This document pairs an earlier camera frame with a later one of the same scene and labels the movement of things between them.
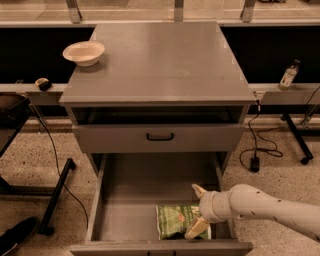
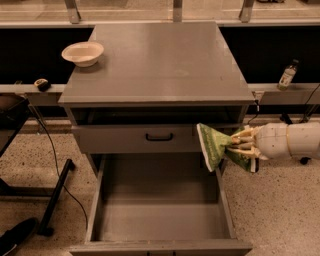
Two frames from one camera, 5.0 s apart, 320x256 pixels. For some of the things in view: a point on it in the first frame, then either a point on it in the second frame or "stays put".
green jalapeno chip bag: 175,220 -> 214,145
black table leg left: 54,191 stays put
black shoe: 16,234 stays put
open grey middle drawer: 123,218 stays put
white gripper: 206,205 -> 272,140
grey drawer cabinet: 161,88 stays put
